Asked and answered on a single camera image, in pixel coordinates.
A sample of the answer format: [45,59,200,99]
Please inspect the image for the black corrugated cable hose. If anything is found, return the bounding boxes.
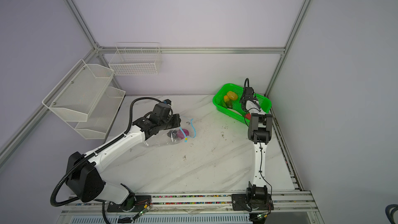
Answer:
[50,96,164,224]

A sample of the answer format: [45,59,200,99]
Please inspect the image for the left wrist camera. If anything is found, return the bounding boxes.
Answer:
[149,100,172,125]

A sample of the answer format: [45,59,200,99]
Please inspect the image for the green plastic basket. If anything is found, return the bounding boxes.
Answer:
[212,83,272,125]

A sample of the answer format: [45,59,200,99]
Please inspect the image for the clear zip bag blue zipper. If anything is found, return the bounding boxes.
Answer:
[143,116,197,147]

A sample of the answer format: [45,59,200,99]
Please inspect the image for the white mesh lower shelf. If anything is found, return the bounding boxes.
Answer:
[74,87,125,140]

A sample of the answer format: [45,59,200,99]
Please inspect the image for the white mesh shelf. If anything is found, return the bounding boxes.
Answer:
[42,60,115,122]
[74,87,125,140]

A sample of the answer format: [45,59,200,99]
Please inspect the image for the white mesh upper shelf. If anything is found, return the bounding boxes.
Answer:
[42,60,115,122]

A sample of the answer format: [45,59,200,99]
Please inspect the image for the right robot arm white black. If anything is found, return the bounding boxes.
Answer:
[239,92,273,207]

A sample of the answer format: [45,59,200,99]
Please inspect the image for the purple onion toy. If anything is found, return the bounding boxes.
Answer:
[176,129,190,140]

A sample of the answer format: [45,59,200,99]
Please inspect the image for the white wire wall basket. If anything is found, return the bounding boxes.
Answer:
[109,42,163,76]

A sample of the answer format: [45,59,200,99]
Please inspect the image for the yellow lemon toy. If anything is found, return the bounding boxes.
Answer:
[227,91,238,101]

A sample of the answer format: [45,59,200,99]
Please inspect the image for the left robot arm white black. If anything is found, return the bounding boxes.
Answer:
[66,114,181,205]

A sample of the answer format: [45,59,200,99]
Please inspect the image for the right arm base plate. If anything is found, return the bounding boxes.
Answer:
[231,194,274,212]

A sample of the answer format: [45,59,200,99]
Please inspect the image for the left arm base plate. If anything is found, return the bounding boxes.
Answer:
[106,195,152,213]

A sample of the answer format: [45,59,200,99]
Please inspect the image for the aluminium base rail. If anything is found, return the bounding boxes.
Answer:
[60,190,319,216]

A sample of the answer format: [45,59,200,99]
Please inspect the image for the black round avocado toy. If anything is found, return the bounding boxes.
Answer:
[167,130,178,140]

